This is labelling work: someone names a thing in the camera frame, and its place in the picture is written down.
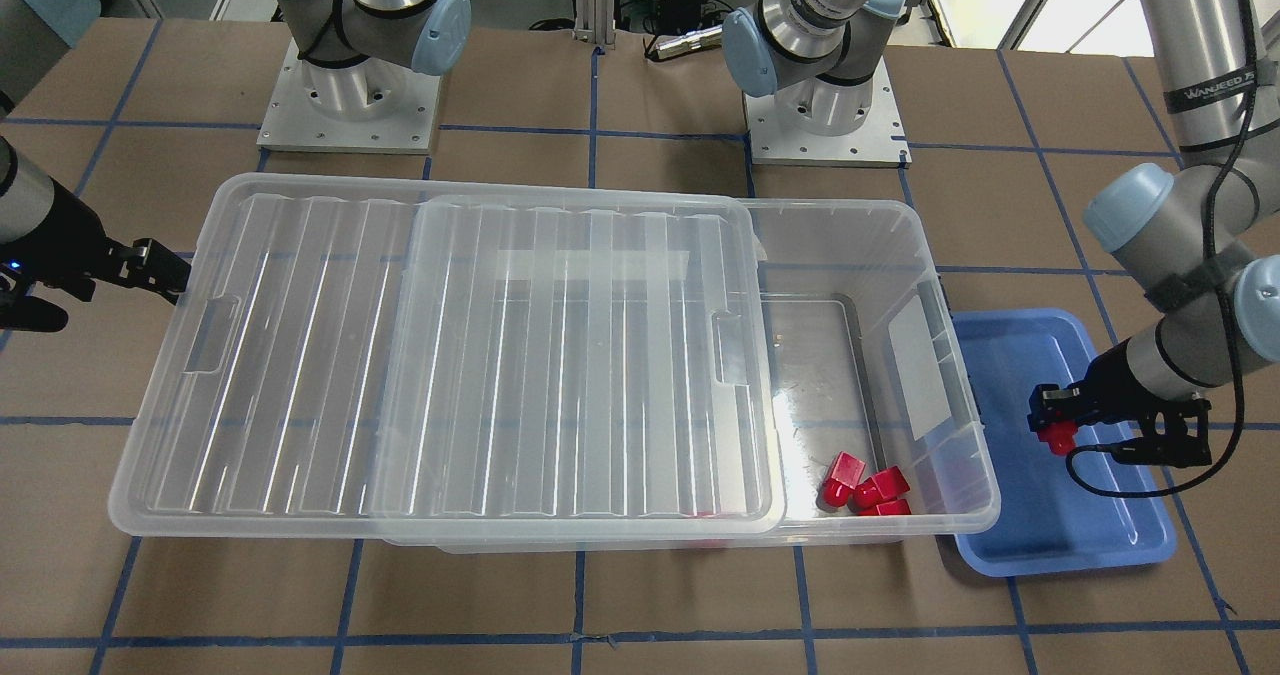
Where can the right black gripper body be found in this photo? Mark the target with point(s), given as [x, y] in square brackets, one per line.
[62, 251]

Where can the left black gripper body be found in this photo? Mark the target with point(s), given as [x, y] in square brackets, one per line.
[1112, 379]

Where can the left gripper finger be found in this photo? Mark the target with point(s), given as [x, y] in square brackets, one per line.
[1051, 405]

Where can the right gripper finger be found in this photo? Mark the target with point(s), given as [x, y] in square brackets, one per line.
[149, 265]

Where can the red block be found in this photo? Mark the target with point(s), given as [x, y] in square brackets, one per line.
[843, 476]
[880, 488]
[891, 507]
[1059, 437]

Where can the clear plastic box lid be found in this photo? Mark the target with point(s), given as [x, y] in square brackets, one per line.
[261, 415]

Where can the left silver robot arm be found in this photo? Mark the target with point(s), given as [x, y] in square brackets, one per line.
[1178, 235]

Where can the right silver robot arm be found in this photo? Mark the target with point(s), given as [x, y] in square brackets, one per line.
[424, 36]

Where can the clear plastic storage box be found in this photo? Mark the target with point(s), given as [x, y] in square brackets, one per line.
[880, 375]

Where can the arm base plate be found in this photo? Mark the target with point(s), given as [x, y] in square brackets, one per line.
[370, 108]
[816, 123]

